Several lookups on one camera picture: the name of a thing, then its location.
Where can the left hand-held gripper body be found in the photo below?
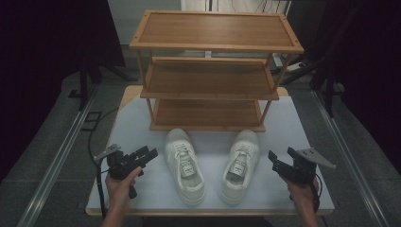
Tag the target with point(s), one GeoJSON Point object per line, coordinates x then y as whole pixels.
{"type": "Point", "coordinates": [121, 165]}

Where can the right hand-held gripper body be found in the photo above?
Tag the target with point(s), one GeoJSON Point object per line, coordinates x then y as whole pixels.
{"type": "Point", "coordinates": [299, 168]}

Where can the person's left hand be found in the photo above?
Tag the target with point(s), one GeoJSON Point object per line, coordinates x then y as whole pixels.
{"type": "Point", "coordinates": [121, 189]}

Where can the person's right hand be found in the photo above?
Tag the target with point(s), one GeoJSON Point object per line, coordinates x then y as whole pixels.
{"type": "Point", "coordinates": [299, 194]}

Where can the white sneaker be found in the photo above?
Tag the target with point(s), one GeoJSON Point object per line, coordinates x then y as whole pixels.
{"type": "Point", "coordinates": [185, 167]}
{"type": "Point", "coordinates": [238, 168]}

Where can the black floor socket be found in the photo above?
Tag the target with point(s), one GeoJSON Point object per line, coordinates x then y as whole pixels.
{"type": "Point", "coordinates": [91, 121]}

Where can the black metal stand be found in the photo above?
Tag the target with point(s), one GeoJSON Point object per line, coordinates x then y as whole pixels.
{"type": "Point", "coordinates": [318, 75]}
{"type": "Point", "coordinates": [91, 78]}

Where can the white power strip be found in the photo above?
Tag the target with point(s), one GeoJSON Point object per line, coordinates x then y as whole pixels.
{"type": "Point", "coordinates": [288, 63]}

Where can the wooden three-tier shoe rack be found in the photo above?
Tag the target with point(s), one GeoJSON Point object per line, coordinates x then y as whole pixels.
{"type": "Point", "coordinates": [214, 78]}

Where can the black curtain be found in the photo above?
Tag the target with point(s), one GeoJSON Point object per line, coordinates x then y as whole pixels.
{"type": "Point", "coordinates": [365, 63]}
{"type": "Point", "coordinates": [47, 72]}

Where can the metal floor rail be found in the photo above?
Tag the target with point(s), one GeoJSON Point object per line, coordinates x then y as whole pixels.
{"type": "Point", "coordinates": [348, 157]}
{"type": "Point", "coordinates": [53, 164]}

